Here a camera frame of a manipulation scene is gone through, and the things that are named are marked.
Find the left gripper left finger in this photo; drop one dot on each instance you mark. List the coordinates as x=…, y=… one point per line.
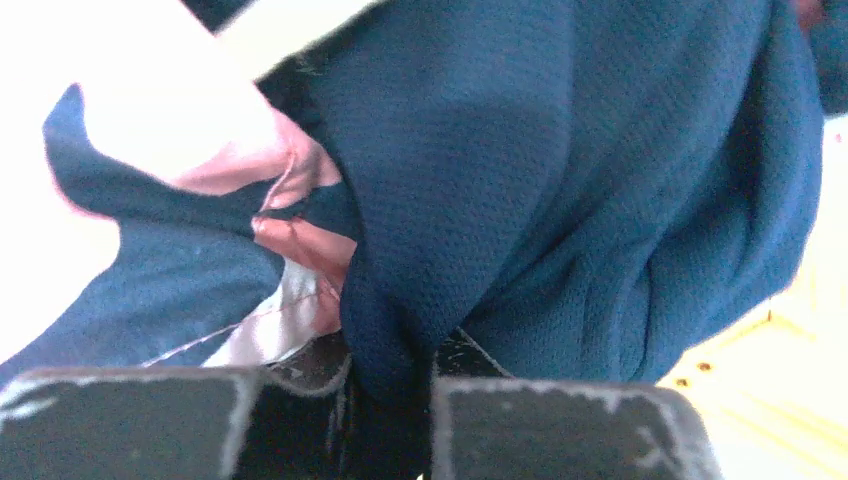
x=161, y=423

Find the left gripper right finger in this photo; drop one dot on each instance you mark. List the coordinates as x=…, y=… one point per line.
x=507, y=428

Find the pink patterned shorts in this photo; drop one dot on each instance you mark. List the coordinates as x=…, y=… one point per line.
x=156, y=209

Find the navy blue shorts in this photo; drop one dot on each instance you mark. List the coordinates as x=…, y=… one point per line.
x=572, y=191

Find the wooden clothes rack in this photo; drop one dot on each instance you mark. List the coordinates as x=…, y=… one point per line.
x=772, y=389

